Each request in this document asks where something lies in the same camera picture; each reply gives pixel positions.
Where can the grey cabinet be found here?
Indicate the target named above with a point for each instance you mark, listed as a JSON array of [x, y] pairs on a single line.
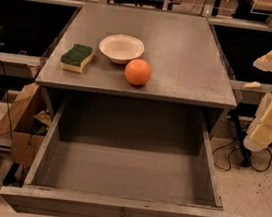
[[184, 100]]

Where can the brown cardboard box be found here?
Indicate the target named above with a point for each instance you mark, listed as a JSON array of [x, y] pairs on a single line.
[[20, 122]]

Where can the orange fruit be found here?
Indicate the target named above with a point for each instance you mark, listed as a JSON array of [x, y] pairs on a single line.
[[138, 72]]

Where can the green and yellow sponge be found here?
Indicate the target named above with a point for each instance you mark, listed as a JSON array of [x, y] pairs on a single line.
[[76, 58]]

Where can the black table leg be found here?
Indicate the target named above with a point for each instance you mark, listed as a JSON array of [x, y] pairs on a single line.
[[241, 136]]

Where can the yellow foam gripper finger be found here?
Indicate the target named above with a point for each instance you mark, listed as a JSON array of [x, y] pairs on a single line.
[[264, 63], [259, 133]]

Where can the white ceramic bowl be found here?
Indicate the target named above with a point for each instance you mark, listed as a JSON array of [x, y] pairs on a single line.
[[121, 49]]

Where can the open grey top drawer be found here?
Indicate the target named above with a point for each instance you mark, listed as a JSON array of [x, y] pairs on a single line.
[[77, 176]]

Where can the small yellow foam scrap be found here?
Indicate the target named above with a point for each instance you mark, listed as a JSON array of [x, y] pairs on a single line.
[[252, 85]]

